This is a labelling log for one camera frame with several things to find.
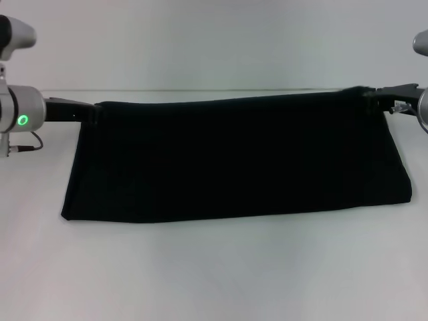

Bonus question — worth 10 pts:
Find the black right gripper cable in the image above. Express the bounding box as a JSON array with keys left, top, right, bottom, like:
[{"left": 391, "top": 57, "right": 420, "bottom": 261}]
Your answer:
[{"left": 405, "top": 102, "right": 428, "bottom": 135}]

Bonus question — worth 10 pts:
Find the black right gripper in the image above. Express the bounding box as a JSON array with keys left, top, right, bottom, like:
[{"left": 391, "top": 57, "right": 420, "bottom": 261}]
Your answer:
[{"left": 362, "top": 82, "right": 423, "bottom": 116}]

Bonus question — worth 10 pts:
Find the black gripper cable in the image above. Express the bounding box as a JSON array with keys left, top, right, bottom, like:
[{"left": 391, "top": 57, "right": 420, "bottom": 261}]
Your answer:
[
  {"left": 7, "top": 130, "right": 44, "bottom": 153},
  {"left": 405, "top": 102, "right": 428, "bottom": 135}
]

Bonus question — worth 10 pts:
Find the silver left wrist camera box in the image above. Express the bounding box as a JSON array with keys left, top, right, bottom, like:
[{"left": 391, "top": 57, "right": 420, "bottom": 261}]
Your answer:
[{"left": 0, "top": 14, "right": 37, "bottom": 62}]

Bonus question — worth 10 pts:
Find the black t-shirt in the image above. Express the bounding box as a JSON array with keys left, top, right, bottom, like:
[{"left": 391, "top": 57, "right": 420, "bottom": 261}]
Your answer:
[{"left": 60, "top": 86, "right": 413, "bottom": 223}]

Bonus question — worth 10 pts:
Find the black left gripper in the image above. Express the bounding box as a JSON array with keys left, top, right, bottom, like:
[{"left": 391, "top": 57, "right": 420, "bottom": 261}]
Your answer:
[{"left": 42, "top": 96, "right": 102, "bottom": 127}]

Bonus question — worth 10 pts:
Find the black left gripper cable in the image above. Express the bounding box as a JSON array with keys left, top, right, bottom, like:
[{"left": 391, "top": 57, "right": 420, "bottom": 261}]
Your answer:
[{"left": 7, "top": 130, "right": 44, "bottom": 153}]

